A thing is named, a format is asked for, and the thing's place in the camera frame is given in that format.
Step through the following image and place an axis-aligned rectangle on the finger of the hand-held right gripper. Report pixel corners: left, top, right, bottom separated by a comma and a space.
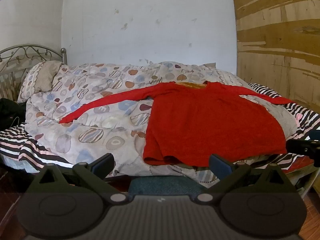
286, 129, 320, 167

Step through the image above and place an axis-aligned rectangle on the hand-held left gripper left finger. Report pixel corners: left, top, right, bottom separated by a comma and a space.
30, 153, 129, 205

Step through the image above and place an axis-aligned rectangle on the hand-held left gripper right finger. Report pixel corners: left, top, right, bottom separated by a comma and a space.
194, 154, 299, 205

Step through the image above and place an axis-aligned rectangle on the red long-sleeved sweater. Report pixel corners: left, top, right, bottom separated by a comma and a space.
59, 80, 295, 167

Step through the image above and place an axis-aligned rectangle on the spotted patterned quilt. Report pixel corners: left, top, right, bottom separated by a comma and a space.
24, 61, 299, 184

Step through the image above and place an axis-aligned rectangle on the teal cushion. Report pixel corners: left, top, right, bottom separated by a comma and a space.
127, 176, 201, 198

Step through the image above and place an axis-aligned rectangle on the black pink striped bed sheet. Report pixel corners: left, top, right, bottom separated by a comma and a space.
0, 82, 320, 186

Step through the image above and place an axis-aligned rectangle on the patterned pillow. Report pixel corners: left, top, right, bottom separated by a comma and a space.
17, 60, 63, 103

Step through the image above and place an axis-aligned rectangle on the worn wooden wardrobe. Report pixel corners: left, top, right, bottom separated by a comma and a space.
229, 0, 320, 111

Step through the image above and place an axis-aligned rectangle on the dark cloth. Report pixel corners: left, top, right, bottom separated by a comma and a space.
0, 98, 27, 131

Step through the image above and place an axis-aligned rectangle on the grey metal headboard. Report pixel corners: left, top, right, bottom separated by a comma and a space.
0, 44, 68, 100

